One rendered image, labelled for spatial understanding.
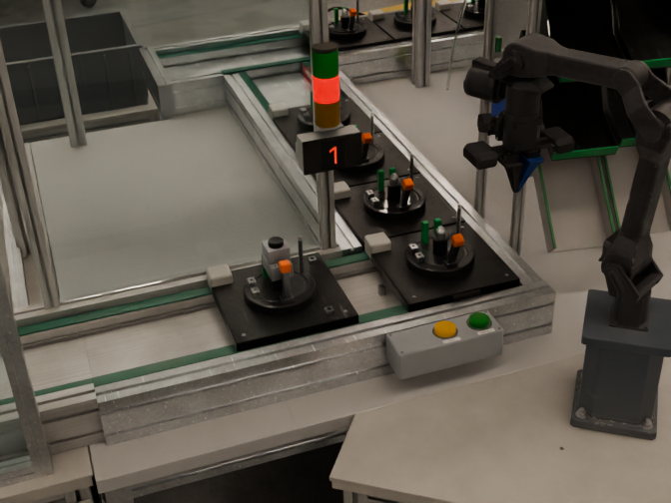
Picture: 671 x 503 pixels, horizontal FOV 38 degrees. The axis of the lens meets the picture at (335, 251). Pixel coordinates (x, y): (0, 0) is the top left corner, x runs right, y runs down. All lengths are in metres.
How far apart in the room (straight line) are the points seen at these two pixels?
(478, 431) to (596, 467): 0.21
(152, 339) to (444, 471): 0.62
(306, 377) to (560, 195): 0.66
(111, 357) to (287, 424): 0.37
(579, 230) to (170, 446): 0.92
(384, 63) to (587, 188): 1.20
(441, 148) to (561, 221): 0.74
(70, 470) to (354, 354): 0.54
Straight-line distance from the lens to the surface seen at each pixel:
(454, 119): 2.85
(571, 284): 2.14
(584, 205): 2.05
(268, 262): 1.83
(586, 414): 1.79
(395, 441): 1.73
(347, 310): 1.84
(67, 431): 1.77
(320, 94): 1.84
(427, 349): 1.77
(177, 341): 1.90
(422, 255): 1.94
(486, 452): 1.72
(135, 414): 1.75
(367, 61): 3.08
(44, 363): 1.91
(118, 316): 1.95
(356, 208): 2.17
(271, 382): 1.78
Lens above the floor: 2.06
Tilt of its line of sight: 33 degrees down
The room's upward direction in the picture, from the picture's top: 2 degrees counter-clockwise
